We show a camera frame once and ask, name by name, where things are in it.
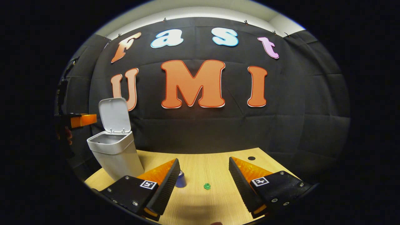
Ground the white desktop garbage bin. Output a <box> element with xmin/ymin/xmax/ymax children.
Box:
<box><xmin>87</xmin><ymin>97</ymin><xmax>145</xmax><ymax>182</ymax></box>

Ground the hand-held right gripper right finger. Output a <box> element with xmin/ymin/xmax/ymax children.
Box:
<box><xmin>228</xmin><ymin>156</ymin><xmax>320</xmax><ymax>220</ymax></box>

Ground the wooden desktop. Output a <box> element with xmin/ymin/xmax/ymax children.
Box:
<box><xmin>84</xmin><ymin>147</ymin><xmax>299</xmax><ymax>225</ymax></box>

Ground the blue pop can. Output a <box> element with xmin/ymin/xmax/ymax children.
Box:
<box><xmin>175</xmin><ymin>170</ymin><xmax>187</xmax><ymax>188</ymax></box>

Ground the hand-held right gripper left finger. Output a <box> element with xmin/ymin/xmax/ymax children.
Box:
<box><xmin>99</xmin><ymin>158</ymin><xmax>181</xmax><ymax>222</ymax></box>

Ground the black backdrop cloth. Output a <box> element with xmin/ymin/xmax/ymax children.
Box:
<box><xmin>56</xmin><ymin>17</ymin><xmax>351</xmax><ymax>182</ymax></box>

